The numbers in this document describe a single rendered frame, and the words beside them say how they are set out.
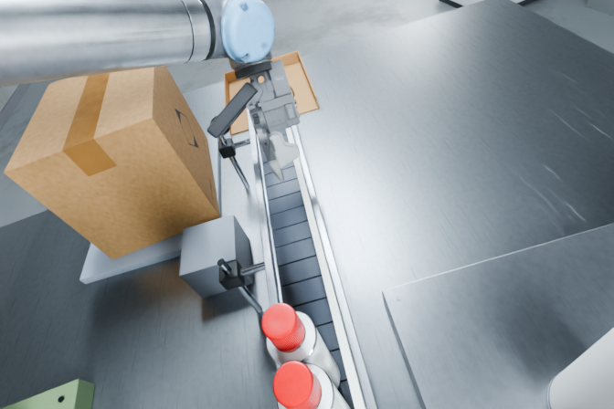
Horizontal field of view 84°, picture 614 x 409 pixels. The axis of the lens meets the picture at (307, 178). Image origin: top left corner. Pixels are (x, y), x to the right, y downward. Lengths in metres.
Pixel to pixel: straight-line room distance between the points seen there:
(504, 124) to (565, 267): 0.38
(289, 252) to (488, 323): 0.31
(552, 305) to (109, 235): 0.74
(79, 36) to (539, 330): 0.60
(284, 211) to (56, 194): 0.39
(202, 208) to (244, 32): 0.40
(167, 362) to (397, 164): 0.57
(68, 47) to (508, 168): 0.72
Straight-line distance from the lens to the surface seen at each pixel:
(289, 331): 0.32
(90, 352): 0.78
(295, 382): 0.31
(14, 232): 1.17
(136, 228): 0.76
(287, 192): 0.69
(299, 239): 0.62
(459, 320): 0.54
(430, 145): 0.81
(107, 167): 0.66
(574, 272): 0.61
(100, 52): 0.39
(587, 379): 0.42
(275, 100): 0.60
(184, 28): 0.42
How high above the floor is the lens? 1.38
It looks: 45 degrees down
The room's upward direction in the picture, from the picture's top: 18 degrees counter-clockwise
